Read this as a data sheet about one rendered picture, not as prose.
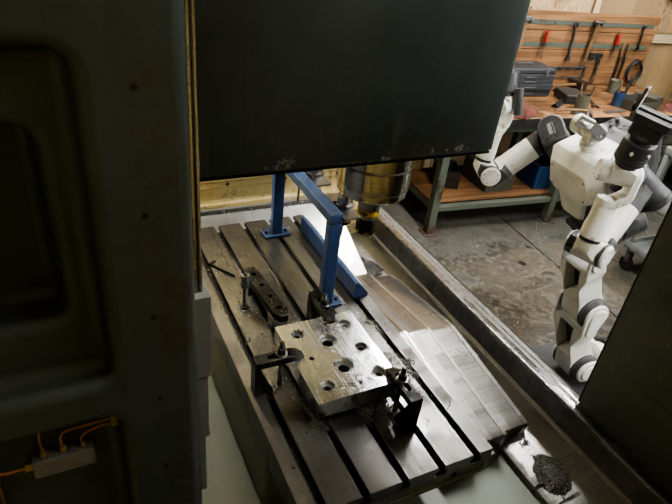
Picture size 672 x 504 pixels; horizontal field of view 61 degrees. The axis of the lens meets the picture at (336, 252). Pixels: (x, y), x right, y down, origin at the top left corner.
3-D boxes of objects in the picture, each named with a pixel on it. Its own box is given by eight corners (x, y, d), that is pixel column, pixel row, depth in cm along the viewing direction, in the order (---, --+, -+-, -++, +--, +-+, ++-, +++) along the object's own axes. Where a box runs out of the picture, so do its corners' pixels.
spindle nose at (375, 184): (325, 176, 129) (330, 125, 123) (388, 172, 135) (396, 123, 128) (351, 209, 117) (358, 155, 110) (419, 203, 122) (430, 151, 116)
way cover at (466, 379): (385, 283, 240) (391, 251, 232) (529, 447, 174) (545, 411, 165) (321, 296, 228) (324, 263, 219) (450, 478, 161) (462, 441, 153)
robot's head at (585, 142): (585, 132, 198) (585, 110, 192) (606, 144, 190) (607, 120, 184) (569, 140, 197) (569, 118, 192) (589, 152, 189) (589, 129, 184)
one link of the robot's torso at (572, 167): (603, 176, 229) (605, 97, 207) (670, 217, 203) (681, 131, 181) (540, 207, 226) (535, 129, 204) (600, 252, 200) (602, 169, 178)
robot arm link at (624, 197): (615, 163, 160) (596, 206, 166) (647, 171, 159) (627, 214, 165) (610, 157, 165) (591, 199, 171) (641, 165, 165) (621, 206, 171)
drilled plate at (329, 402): (348, 323, 165) (350, 310, 162) (399, 394, 143) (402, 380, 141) (273, 340, 155) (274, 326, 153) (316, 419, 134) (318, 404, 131)
